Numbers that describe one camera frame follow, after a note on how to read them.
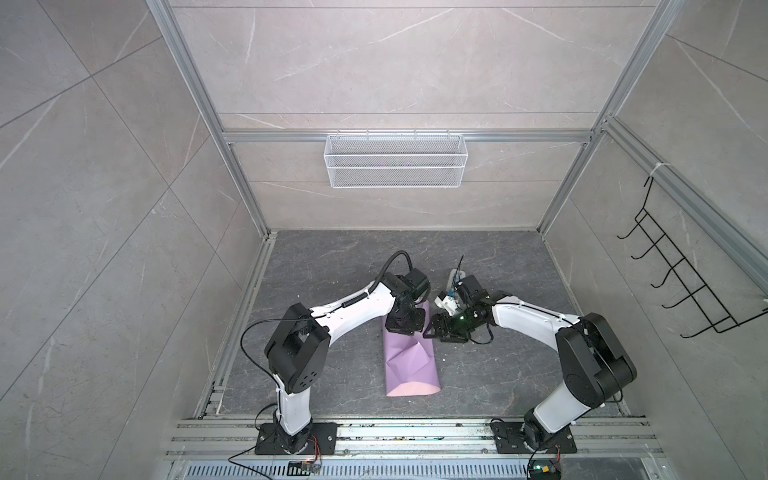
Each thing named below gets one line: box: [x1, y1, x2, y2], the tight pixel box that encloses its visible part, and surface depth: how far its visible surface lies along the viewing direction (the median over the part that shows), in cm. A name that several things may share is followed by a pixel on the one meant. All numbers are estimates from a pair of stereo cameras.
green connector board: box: [528, 459, 561, 480], surface depth 72 cm
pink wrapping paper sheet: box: [383, 299, 441, 397], surface depth 79 cm
